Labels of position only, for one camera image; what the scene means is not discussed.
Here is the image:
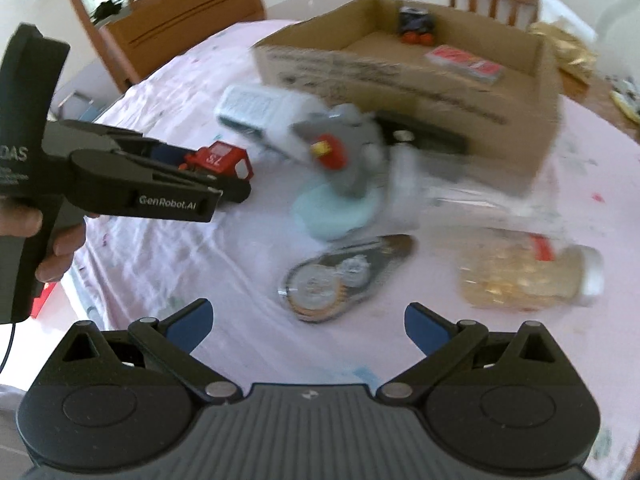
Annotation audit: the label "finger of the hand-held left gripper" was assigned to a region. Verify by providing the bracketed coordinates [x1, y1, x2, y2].
[117, 135, 201, 171]
[150, 162, 252, 204]

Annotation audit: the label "pink floral tablecloth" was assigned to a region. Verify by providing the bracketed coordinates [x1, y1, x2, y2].
[50, 19, 640, 480]

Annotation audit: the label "person's left hand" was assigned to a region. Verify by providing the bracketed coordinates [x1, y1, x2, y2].
[0, 202, 87, 283]

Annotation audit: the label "white bottle green label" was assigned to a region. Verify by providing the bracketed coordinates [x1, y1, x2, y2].
[215, 85, 323, 161]

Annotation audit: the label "red card box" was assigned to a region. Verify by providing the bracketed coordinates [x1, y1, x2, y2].
[425, 45, 503, 83]

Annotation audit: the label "red object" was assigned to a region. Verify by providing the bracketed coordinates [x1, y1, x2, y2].
[29, 282, 60, 318]

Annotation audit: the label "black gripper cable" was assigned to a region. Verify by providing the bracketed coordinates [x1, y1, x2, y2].
[0, 321, 18, 378]

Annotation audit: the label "red toy train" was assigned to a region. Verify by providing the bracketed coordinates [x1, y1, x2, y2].
[180, 141, 256, 181]

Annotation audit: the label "black cube toy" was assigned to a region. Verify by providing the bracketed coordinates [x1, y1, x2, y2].
[397, 6, 435, 45]

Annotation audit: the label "pale blue toy egg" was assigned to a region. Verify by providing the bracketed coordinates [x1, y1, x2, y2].
[291, 182, 386, 242]

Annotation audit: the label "crumpled gold paper bag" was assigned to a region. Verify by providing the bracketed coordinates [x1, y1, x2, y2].
[530, 20, 598, 83]

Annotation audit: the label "clear jar gold contents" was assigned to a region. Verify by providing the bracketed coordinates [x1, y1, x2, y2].
[459, 229, 604, 310]

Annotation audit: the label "black rectangular object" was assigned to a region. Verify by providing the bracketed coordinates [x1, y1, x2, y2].
[377, 110, 468, 156]

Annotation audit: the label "white yellow packet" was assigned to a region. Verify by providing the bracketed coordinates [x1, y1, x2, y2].
[611, 77, 640, 123]

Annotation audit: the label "wide wooden chair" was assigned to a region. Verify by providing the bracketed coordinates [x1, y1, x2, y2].
[97, 0, 266, 95]

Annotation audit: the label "clear bag with dark item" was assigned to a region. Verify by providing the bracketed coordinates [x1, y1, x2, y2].
[278, 234, 417, 322]

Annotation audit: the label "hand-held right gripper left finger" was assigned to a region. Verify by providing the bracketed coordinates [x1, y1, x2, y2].
[60, 298, 238, 404]

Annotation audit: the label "grey elephant toy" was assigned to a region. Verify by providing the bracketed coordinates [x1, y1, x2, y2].
[292, 104, 388, 198]

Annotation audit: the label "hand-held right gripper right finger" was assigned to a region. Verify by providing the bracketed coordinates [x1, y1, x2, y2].
[377, 302, 556, 406]

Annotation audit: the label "cardboard box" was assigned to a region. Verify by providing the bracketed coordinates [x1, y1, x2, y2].
[250, 0, 563, 196]

